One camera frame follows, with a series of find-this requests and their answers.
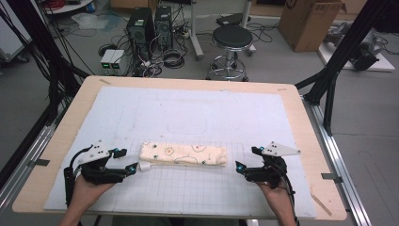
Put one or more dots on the person's right hand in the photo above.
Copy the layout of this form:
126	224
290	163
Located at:
276	197

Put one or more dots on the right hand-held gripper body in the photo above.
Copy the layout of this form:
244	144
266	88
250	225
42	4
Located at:
266	174

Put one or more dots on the grey and black machine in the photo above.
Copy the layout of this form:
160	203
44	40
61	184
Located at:
365	53

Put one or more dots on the cream patterned towel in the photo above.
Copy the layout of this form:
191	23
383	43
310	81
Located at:
185	154

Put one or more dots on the flat black pad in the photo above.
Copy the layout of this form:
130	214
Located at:
232	19

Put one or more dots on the white round table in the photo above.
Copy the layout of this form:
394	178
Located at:
73	6

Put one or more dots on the white power supply unit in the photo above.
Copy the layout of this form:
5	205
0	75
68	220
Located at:
118	59
107	59

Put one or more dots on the white cabinet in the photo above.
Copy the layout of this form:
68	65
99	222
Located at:
12	34

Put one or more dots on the black frame post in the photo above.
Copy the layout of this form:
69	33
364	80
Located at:
37	44
342	53

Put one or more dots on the strip of beige tape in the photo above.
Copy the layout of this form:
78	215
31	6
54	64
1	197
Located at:
105	82

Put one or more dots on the brown cardboard box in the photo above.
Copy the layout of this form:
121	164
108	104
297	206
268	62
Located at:
309	25

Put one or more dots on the person's left hand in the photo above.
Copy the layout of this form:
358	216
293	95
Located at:
86	193

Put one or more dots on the black metal clamp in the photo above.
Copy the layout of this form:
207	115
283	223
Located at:
40	162
331	177

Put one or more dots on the white desk leg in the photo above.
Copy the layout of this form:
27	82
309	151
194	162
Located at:
247	12
196	34

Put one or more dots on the white board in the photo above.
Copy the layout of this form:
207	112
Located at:
384	64

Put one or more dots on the white gridded mat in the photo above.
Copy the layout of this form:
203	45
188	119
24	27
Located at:
188	113

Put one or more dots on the slim black computer tower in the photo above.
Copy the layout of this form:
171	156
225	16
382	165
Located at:
163	25

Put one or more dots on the large black computer tower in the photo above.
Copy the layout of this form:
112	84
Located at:
140	29

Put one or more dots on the clear plastic bag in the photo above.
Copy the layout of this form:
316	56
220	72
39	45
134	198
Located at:
89	21

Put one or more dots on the aluminium rail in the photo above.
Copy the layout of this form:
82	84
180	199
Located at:
340	166
28	157

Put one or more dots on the black round stool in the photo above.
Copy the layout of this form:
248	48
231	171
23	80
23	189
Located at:
232	37

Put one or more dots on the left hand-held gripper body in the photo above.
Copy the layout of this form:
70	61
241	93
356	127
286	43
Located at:
100	172

